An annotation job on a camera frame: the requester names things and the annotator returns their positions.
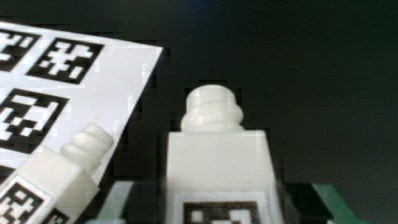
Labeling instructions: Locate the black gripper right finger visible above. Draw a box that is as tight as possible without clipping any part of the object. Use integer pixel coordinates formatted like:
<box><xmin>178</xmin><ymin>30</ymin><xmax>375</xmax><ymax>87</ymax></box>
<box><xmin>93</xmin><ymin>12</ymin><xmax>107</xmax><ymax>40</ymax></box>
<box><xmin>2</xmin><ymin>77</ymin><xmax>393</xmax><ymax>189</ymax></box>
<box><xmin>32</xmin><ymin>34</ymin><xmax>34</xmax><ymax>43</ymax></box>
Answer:
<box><xmin>279</xmin><ymin>182</ymin><xmax>370</xmax><ymax>224</ymax></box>

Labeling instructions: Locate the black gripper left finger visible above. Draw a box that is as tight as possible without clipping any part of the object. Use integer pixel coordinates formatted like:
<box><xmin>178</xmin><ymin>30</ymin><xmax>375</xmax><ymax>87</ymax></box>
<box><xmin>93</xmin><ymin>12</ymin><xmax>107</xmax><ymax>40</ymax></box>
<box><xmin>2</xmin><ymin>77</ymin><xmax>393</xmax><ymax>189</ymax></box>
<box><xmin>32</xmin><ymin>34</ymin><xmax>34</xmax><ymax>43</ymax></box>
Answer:
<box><xmin>87</xmin><ymin>180</ymin><xmax>171</xmax><ymax>224</ymax></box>

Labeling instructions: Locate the white table leg with tag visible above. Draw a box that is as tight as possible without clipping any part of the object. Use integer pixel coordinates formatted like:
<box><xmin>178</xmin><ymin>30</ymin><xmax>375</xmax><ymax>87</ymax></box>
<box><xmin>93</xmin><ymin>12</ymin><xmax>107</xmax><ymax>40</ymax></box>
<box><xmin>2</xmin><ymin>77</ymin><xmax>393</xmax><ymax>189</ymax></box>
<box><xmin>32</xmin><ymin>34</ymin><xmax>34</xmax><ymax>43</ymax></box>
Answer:
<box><xmin>165</xmin><ymin>85</ymin><xmax>284</xmax><ymax>224</ymax></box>

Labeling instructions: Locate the white table leg near tabletop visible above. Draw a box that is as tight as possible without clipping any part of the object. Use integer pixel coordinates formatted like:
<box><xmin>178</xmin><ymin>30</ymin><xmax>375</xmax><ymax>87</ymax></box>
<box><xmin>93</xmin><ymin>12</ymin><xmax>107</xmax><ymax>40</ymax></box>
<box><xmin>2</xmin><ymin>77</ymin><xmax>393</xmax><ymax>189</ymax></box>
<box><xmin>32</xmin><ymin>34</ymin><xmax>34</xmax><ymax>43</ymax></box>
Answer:
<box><xmin>0</xmin><ymin>123</ymin><xmax>114</xmax><ymax>224</ymax></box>

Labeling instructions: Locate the white sheet with fiducial tags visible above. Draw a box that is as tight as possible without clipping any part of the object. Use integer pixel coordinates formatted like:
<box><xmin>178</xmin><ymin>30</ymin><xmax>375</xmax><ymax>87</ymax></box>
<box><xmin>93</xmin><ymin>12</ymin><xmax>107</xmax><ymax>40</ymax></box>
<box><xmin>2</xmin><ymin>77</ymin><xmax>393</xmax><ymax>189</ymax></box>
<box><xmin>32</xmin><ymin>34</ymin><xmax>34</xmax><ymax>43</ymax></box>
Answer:
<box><xmin>0</xmin><ymin>21</ymin><xmax>165</xmax><ymax>183</ymax></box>

